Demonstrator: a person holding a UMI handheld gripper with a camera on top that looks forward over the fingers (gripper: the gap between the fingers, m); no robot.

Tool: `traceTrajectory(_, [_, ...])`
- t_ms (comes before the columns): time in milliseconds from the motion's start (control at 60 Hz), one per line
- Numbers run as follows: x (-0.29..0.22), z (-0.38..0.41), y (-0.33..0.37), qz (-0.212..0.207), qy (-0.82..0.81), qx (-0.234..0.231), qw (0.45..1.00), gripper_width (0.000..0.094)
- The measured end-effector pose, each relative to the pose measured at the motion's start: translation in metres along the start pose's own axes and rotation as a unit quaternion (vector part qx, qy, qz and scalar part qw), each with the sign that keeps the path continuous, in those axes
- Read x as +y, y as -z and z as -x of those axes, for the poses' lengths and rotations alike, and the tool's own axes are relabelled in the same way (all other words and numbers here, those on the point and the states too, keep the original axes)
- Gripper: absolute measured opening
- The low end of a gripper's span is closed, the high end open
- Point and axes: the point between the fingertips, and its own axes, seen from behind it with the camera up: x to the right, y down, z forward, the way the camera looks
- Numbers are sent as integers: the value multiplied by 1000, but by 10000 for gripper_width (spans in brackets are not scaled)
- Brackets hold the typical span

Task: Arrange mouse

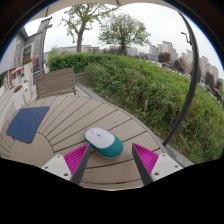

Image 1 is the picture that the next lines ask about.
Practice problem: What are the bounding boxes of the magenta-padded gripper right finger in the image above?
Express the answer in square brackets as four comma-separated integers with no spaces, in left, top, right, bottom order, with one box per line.
[131,142,184,186]

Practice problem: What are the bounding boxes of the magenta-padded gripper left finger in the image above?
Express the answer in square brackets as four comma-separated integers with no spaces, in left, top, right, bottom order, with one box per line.
[41,142,92,187]

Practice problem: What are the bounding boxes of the white and teal computer mouse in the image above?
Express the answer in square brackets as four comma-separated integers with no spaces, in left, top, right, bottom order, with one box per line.
[83,126,124,160]

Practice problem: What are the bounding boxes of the blue rectangular mouse pad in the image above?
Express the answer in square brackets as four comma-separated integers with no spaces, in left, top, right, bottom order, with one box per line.
[5,105,51,144]

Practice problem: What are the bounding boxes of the short white flower planter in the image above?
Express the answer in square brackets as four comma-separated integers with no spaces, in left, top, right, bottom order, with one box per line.
[12,84,28,111]

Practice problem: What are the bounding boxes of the slatted brown outdoor chair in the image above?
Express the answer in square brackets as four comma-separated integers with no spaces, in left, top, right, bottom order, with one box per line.
[35,67,77,100]

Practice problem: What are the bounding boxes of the curved dark parasol pole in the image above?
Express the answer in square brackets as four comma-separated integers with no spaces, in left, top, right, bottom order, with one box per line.
[162,11,200,148]

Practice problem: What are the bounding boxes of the tall white flower planter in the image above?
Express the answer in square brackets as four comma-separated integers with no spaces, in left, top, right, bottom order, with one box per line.
[21,58,34,86]

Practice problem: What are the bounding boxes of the group of apartment buildings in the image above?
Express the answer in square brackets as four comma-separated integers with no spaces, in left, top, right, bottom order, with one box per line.
[148,40,224,88]

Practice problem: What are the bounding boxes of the grey shopfront building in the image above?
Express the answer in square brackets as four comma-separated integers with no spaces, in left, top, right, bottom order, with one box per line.
[0,28,37,94]

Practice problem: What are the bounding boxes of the grey stone pillar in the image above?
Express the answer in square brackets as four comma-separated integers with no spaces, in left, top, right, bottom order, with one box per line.
[33,18,54,75]

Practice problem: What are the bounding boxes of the slender-trunked leafy tree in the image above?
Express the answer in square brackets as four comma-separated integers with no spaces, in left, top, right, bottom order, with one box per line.
[61,3,116,54]

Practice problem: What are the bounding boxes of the round-crowned green tree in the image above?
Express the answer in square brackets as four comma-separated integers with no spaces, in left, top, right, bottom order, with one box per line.
[98,12,152,55]

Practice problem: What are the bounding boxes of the beige parasol canopy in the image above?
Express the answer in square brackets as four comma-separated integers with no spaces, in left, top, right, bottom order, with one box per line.
[31,0,174,21]

